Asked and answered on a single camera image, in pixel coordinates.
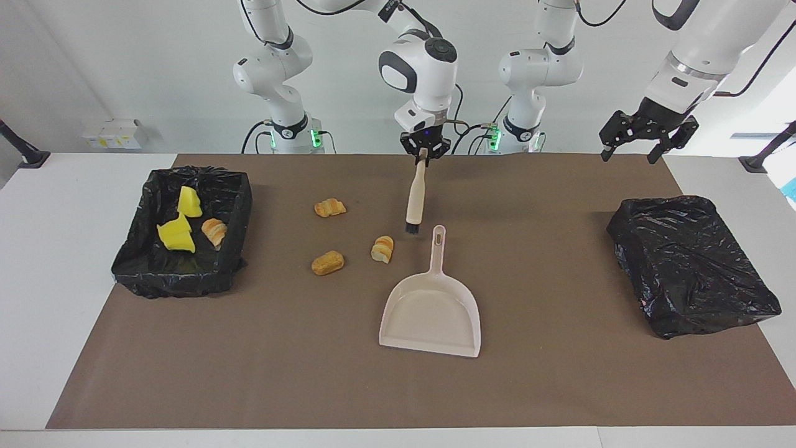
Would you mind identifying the open bin with black liner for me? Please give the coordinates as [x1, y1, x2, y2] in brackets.
[111, 165, 253, 299]

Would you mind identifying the white box with yellow label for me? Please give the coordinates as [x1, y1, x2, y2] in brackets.
[83, 119, 144, 150]

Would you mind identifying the beige bread chunk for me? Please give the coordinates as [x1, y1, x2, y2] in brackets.
[201, 218, 228, 251]

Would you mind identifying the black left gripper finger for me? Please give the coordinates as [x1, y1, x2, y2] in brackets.
[599, 110, 644, 164]
[647, 117, 700, 166]

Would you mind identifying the brown table mat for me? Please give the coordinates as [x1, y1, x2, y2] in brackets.
[45, 154, 796, 430]

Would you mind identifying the beige brush with black bristles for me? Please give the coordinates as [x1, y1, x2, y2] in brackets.
[405, 148, 430, 235]

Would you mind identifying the brown oval bread roll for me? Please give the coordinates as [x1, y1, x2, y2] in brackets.
[311, 250, 345, 276]

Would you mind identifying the bin covered with black bag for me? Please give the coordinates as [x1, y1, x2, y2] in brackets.
[606, 195, 782, 340]

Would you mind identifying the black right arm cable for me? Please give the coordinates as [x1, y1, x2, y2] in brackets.
[239, 0, 479, 138]

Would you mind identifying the black stand post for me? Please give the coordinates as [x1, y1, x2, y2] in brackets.
[0, 118, 51, 169]
[739, 121, 796, 174]

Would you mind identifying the beige plastic dustpan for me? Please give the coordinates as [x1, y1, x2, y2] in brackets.
[379, 225, 481, 358]

